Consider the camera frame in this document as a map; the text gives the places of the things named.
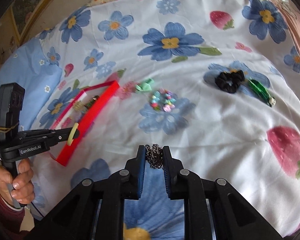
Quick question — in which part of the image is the left hand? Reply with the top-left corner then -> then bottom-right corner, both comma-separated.
0,158 -> 35,206

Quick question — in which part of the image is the yellow hair ring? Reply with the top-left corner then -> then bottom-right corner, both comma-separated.
66,122 -> 80,146

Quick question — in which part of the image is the yellow translucent hair claw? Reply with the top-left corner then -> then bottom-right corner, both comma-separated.
72,100 -> 84,112

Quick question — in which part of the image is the light blue pillow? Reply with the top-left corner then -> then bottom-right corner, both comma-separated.
0,38 -> 62,131

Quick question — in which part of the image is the framed picture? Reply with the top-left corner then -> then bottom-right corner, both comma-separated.
10,0 -> 53,45

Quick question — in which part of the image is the pink hair clip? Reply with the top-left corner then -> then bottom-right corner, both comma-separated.
61,117 -> 73,129

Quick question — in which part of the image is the brown strap wristwatch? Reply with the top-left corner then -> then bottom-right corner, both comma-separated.
84,95 -> 100,110

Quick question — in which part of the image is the colourful bead bracelet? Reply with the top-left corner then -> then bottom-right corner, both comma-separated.
149,88 -> 178,113

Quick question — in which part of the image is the floral white bed sheet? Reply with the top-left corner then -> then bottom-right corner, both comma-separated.
32,0 -> 300,236

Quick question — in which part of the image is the green hair tie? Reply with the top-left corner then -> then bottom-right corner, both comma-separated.
135,77 -> 156,94

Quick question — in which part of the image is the green leaf hair clip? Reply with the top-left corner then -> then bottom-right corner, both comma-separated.
248,79 -> 276,107

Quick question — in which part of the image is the black scrunchie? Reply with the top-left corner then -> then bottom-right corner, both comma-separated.
215,70 -> 245,94

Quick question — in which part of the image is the red white shallow box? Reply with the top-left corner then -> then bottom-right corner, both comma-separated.
51,81 -> 119,166

